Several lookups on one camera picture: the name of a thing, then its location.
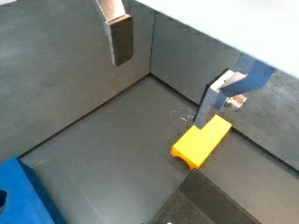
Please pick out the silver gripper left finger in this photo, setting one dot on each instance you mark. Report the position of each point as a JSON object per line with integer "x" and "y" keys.
{"x": 119, "y": 28}

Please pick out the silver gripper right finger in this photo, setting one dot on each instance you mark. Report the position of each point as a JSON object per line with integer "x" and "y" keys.
{"x": 224, "y": 92}

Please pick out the yellow arch block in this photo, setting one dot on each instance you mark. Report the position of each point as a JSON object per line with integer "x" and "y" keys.
{"x": 198, "y": 142}

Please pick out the black curved fixture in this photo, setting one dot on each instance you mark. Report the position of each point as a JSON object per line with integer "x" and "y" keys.
{"x": 200, "y": 203}

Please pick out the blue foam shape board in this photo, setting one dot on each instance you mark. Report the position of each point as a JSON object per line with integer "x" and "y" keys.
{"x": 26, "y": 204}

